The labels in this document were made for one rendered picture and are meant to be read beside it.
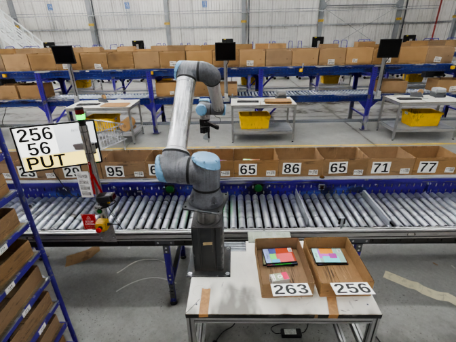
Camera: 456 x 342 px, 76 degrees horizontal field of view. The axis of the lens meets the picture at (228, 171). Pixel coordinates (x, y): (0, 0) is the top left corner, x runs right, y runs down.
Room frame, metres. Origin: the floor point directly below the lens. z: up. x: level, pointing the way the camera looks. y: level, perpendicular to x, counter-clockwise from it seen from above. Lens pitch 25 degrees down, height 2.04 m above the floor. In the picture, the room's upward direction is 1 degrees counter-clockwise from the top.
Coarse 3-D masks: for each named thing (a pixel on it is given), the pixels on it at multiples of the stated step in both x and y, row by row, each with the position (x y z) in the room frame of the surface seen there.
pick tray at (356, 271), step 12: (312, 240) 1.50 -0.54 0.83; (324, 240) 1.50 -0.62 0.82; (336, 240) 1.50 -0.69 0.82; (348, 240) 1.47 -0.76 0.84; (348, 252) 1.44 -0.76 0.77; (312, 264) 1.29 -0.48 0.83; (360, 264) 1.28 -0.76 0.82; (324, 276) 1.26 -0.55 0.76; (336, 276) 1.25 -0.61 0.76; (348, 276) 1.26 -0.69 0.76; (360, 276) 1.25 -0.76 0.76; (324, 288) 1.12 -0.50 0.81; (372, 288) 1.12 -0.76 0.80
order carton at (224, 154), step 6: (198, 150) 2.61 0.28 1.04; (204, 150) 2.61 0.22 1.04; (210, 150) 2.61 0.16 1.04; (216, 150) 2.61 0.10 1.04; (222, 150) 2.61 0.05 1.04; (228, 150) 2.61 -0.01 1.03; (222, 156) 2.61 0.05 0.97; (228, 156) 2.61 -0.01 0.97; (222, 162) 2.32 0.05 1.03; (228, 162) 2.32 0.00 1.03; (222, 168) 2.32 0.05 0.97; (228, 168) 2.32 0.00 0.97
